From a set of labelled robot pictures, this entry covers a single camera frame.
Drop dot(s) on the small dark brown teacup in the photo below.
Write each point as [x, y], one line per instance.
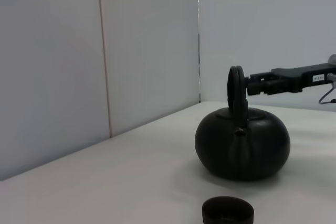
[225, 209]

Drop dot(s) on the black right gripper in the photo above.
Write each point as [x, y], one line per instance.
[296, 77]

